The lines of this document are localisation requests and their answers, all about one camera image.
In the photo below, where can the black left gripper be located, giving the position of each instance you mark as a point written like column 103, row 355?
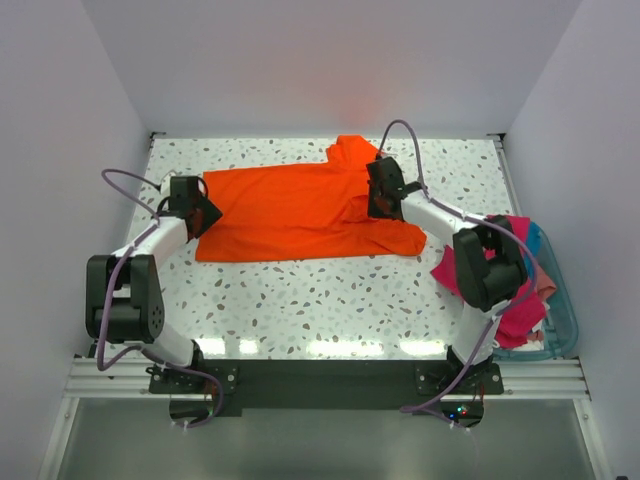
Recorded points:
column 212, row 215

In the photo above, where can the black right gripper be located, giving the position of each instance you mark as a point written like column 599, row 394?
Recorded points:
column 373, row 211

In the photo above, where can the orange t shirt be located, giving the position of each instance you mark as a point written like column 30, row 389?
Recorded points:
column 302, row 211

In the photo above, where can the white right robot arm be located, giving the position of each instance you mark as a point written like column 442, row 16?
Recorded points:
column 488, row 264

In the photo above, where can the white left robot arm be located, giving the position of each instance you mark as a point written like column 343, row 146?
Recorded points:
column 124, row 307

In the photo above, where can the blue t shirt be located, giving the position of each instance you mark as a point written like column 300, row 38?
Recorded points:
column 533, row 243

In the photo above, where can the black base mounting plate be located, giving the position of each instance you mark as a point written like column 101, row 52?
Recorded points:
column 215, row 403

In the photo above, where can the salmon t shirt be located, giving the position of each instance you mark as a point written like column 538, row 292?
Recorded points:
column 545, row 286

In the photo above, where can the pink t shirt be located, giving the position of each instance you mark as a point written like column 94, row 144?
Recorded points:
column 519, row 320

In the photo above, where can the clear blue plastic bin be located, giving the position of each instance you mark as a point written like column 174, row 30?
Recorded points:
column 560, row 325

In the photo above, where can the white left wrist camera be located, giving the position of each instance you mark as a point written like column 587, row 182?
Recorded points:
column 165, row 185

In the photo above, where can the aluminium frame rail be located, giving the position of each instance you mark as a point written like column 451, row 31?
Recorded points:
column 407, row 381

